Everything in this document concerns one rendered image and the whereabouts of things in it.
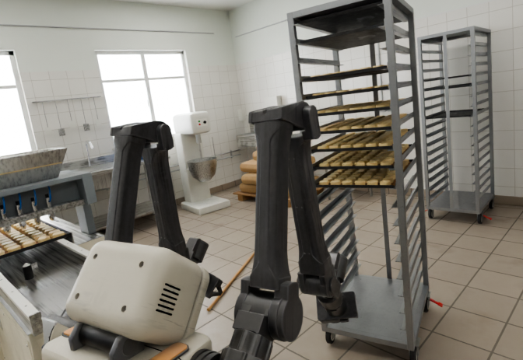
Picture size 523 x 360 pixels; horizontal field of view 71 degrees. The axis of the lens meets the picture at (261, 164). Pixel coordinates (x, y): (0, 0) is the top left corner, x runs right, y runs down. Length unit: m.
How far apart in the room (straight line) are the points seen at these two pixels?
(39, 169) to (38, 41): 3.38
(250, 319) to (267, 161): 0.27
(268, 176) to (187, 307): 0.27
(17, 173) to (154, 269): 1.44
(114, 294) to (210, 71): 5.79
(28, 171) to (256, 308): 1.54
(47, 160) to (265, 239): 1.52
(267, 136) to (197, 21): 5.75
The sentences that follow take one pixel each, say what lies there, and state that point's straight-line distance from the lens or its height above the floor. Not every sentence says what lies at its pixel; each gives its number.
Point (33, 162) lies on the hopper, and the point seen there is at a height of 1.28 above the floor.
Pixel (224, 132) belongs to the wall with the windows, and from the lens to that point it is 6.39.
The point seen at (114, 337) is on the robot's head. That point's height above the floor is 1.08.
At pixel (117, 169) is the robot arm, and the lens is 0.96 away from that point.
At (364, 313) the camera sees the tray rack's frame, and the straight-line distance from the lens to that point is 2.36.
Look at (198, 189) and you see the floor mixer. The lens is 5.48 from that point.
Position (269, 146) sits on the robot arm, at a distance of 0.68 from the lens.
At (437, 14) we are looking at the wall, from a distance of 4.75.
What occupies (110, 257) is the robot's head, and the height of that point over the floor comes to 1.18.
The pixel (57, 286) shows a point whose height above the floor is 0.84.
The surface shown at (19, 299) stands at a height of 0.90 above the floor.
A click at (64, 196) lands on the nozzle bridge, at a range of 2.11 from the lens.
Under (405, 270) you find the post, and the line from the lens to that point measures 1.94.
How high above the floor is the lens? 1.42
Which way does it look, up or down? 10 degrees down
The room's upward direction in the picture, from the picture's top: 7 degrees counter-clockwise
